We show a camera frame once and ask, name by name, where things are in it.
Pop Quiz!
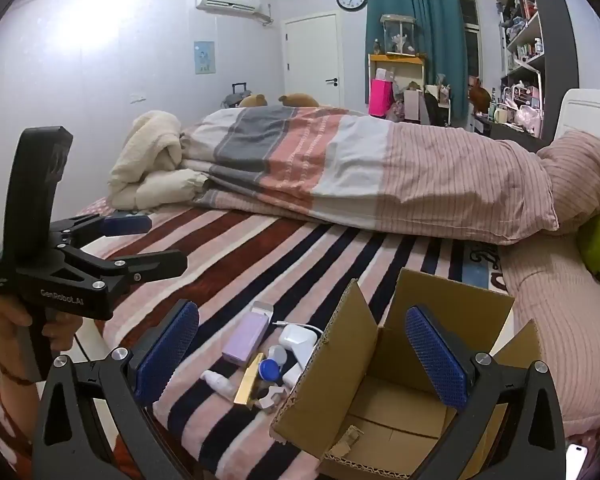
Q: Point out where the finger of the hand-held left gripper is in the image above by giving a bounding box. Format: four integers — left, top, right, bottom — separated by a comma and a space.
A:
50, 212, 153, 251
55, 242, 188, 306

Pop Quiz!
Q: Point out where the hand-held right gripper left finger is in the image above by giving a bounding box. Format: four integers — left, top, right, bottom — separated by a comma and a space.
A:
30, 299, 201, 480

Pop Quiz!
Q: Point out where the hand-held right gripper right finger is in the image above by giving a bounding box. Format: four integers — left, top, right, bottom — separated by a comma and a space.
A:
405, 304, 566, 480

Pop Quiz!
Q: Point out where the brown cardboard box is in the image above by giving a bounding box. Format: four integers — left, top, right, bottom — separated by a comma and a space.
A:
270, 267, 543, 480

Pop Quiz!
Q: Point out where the white adapter with cable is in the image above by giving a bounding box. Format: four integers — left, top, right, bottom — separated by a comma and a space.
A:
272, 320, 327, 362

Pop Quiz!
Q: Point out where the person's left forearm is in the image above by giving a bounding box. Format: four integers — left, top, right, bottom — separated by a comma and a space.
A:
0, 372, 43, 461

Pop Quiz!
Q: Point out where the person's left hand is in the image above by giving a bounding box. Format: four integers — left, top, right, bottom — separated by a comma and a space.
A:
0, 294, 80, 386

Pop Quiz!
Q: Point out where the small white bottle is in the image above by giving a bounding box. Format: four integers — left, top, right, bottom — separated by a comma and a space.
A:
200, 370, 243, 401

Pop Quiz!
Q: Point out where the cream fleece blanket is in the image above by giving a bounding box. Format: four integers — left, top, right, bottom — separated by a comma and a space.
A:
107, 110, 211, 211

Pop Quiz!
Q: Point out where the purple box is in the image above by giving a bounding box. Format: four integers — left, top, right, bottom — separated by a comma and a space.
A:
222, 301, 275, 365

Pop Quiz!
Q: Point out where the gold box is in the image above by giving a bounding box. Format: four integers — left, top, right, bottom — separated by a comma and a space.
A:
233, 352, 266, 407

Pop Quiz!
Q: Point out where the white plastic clip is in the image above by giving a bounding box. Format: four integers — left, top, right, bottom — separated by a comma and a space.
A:
252, 385, 287, 413

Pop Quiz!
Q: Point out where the pink striped pillow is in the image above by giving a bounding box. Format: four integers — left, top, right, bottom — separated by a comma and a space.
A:
535, 130, 600, 235
500, 232, 600, 436

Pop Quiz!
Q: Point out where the striped bed blanket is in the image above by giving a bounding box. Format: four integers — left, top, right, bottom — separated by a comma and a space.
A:
75, 195, 516, 480

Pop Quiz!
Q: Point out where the grey suitcase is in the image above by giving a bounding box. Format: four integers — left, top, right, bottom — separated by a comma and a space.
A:
222, 82, 253, 108

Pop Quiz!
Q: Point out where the white phone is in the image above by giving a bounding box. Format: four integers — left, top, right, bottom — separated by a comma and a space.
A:
562, 442, 588, 480

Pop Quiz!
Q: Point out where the striped pink grey duvet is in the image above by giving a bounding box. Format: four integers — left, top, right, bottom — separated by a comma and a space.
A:
180, 106, 561, 246

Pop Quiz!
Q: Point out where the dark desk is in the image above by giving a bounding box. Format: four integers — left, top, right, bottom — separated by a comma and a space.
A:
472, 110, 546, 153

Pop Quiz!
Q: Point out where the white door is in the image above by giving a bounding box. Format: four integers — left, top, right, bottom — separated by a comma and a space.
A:
284, 14, 342, 108

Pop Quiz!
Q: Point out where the brown plush toy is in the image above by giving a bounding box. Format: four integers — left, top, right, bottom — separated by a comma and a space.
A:
467, 77, 492, 113

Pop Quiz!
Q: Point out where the pink bag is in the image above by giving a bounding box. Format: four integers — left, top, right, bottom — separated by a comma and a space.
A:
370, 79, 393, 117

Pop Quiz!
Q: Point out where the white headboard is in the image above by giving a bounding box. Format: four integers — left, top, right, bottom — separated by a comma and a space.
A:
552, 88, 600, 153

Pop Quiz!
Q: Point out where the yellow shelf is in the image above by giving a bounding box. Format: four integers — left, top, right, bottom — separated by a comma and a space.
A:
368, 54, 426, 111

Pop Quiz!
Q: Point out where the teal curtain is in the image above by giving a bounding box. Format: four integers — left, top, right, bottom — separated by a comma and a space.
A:
365, 0, 470, 128

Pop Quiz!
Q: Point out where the glass display case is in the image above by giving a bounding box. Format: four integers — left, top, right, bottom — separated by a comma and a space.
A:
380, 14, 417, 56

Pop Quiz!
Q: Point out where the window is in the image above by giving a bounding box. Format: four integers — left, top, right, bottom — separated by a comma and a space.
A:
457, 0, 482, 81

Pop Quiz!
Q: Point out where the dark bookshelf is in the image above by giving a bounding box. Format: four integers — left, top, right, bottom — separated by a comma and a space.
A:
495, 0, 581, 141

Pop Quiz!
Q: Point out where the wall poster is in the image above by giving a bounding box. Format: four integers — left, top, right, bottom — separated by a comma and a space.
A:
194, 40, 216, 75

